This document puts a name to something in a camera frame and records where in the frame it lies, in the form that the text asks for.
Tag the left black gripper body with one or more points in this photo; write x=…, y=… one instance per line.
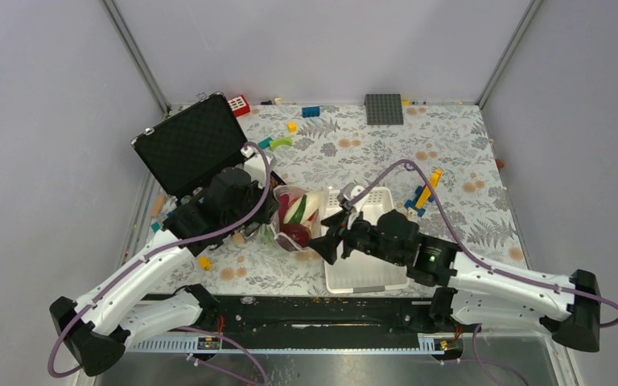
x=257, y=190

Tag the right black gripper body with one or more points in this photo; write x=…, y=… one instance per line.
x=363, y=236

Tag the clear zip top bag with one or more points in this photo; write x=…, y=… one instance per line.
x=313, y=224

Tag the white radish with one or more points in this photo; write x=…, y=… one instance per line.
x=314, y=201

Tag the green chili pepper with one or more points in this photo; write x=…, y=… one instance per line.
x=297, y=211

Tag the purple sweet potato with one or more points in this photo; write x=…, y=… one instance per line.
x=284, y=204

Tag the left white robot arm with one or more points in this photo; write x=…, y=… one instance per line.
x=98, y=326

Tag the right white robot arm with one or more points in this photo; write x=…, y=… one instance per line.
x=471, y=292

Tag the yellow blue toy vehicle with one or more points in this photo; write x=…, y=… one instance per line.
x=422, y=195

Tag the teal block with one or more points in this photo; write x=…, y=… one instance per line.
x=266, y=143

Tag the black open case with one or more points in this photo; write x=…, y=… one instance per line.
x=187, y=150

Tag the green curved block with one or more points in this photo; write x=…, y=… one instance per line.
x=276, y=143

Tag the yellow small toy piece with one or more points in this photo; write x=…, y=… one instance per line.
x=204, y=263

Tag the red white toy block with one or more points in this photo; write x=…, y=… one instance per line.
x=239, y=106

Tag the yellow small block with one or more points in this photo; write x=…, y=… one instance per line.
x=292, y=127

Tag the blue lego brick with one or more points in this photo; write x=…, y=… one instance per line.
x=310, y=111

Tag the grey lego baseplate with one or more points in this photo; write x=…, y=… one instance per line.
x=383, y=109

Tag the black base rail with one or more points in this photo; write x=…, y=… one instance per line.
x=332, y=323

